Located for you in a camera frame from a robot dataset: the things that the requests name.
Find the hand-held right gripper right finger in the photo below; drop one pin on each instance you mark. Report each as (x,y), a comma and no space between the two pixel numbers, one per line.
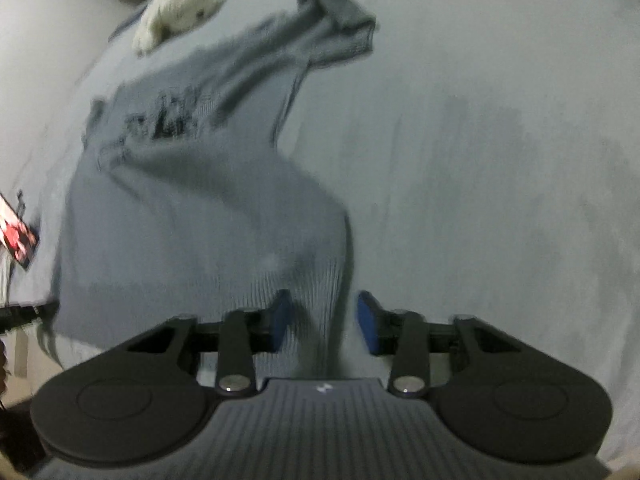
(369,322)

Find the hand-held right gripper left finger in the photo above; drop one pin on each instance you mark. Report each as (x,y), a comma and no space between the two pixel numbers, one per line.
(282,320)

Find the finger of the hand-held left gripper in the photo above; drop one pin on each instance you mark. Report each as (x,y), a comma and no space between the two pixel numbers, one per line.
(30,316)

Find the grey knitted sweater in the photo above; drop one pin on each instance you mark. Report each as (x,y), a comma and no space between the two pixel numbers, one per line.
(200,185)

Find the red printed box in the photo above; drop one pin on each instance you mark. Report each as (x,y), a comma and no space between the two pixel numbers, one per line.
(17,232)

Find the white plush dog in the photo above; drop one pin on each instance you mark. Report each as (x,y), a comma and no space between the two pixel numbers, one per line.
(170,10)

